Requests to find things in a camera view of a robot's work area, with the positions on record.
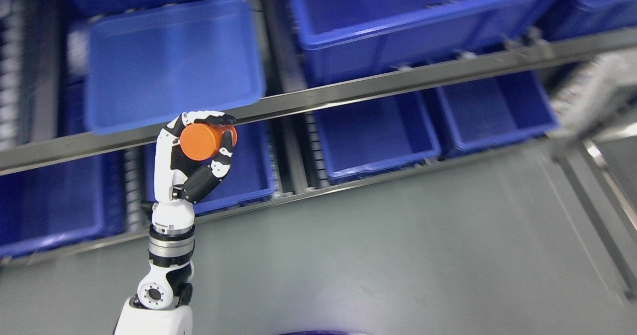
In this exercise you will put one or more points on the grey metal shelf rail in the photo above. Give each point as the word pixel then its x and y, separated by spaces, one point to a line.
pixel 518 59

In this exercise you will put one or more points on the large blue bin right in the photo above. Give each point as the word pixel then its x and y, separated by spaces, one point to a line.
pixel 347 39

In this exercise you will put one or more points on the lower blue bin centre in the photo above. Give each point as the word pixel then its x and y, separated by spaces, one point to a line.
pixel 251 177

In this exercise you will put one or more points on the lower blue bin far right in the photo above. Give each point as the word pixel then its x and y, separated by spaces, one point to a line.
pixel 484 114

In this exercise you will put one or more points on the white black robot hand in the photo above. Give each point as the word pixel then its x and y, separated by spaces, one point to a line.
pixel 179 182

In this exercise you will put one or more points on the shallow blue plastic tray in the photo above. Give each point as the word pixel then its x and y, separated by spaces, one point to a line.
pixel 147 67

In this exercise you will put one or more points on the orange cylindrical capacitor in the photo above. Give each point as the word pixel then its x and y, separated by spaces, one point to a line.
pixel 200 141

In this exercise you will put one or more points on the lower blue bin far left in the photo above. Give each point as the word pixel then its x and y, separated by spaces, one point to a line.
pixel 61 204

